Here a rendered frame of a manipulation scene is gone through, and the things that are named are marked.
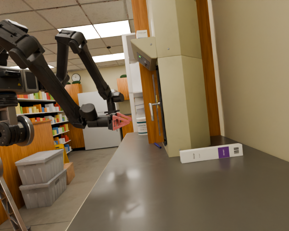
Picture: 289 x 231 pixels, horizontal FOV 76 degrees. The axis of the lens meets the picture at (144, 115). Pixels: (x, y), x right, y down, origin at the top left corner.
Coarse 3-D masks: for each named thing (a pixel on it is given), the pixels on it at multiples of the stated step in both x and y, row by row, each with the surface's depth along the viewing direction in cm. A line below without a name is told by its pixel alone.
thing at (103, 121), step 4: (100, 116) 89; (104, 116) 89; (108, 116) 85; (100, 120) 88; (104, 120) 87; (108, 120) 85; (100, 124) 88; (104, 124) 88; (108, 124) 85; (108, 128) 85
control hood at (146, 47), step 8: (136, 40) 86; (144, 40) 86; (152, 40) 86; (136, 48) 89; (144, 48) 86; (152, 48) 86; (136, 56) 107; (144, 56) 93; (152, 56) 86; (152, 64) 98
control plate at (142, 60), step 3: (138, 54) 98; (138, 57) 105; (141, 57) 99; (138, 60) 114; (141, 60) 107; (144, 60) 101; (147, 60) 96; (141, 63) 114; (147, 63) 102; (147, 66) 110
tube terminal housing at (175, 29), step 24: (168, 0) 85; (192, 0) 95; (168, 24) 85; (192, 24) 94; (168, 48) 86; (192, 48) 93; (168, 72) 86; (192, 72) 92; (168, 96) 87; (192, 96) 91; (168, 120) 88; (192, 120) 90; (168, 144) 88; (192, 144) 89
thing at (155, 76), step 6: (156, 66) 87; (156, 72) 87; (156, 78) 89; (156, 84) 94; (156, 90) 100; (156, 102) 113; (162, 114) 88; (162, 120) 88; (162, 126) 89; (162, 132) 93; (162, 138) 99
